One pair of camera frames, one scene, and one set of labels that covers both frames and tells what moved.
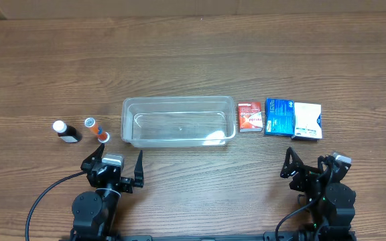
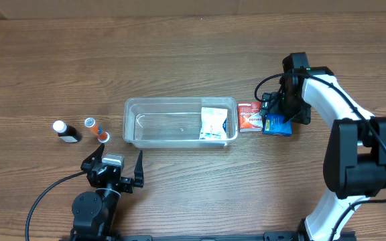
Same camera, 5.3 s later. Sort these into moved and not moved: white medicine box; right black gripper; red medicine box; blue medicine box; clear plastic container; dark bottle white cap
Moved: white medicine box; right black gripper
Not moved: clear plastic container; blue medicine box; red medicine box; dark bottle white cap
